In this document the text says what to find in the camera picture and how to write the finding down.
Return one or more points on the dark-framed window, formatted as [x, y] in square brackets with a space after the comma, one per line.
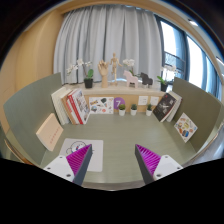
[173, 43]

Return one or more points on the white wall socket plate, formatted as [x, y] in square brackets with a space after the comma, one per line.
[154, 100]
[143, 100]

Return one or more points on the black wooden horse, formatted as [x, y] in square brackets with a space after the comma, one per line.
[146, 80]

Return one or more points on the round purple number sign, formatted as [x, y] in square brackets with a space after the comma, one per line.
[119, 101]

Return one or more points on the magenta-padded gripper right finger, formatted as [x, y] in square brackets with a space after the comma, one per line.
[166, 165]

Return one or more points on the white orchid in black pot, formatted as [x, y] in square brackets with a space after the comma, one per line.
[88, 82]
[164, 86]

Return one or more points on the small plant in white pot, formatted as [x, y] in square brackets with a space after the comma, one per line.
[149, 112]
[133, 112]
[122, 112]

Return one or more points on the wooden hand model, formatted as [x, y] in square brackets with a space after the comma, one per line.
[103, 71]

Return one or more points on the white orchid in small pot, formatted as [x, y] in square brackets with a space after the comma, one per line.
[129, 62]

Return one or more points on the grey curtain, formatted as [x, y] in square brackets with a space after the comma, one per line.
[106, 33]

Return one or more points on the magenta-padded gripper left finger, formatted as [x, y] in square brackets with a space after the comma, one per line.
[58, 166]

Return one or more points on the beige booklet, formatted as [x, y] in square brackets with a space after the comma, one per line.
[49, 131]

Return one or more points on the green desk partition panel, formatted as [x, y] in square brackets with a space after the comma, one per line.
[30, 106]
[200, 103]

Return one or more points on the pink wooden horse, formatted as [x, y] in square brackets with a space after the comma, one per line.
[130, 79]

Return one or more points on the white mouse pad with drawing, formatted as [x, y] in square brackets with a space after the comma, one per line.
[97, 156]

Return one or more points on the brown kraft notebook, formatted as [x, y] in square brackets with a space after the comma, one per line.
[68, 111]

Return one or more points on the black book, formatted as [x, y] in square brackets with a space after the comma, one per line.
[164, 106]

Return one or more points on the colourful sticker board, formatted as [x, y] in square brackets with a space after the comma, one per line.
[185, 127]

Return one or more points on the thick white book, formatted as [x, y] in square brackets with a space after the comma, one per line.
[58, 105]

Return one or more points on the white card with stickers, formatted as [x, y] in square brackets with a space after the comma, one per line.
[101, 105]

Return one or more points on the red-spined book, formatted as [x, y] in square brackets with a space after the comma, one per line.
[74, 110]

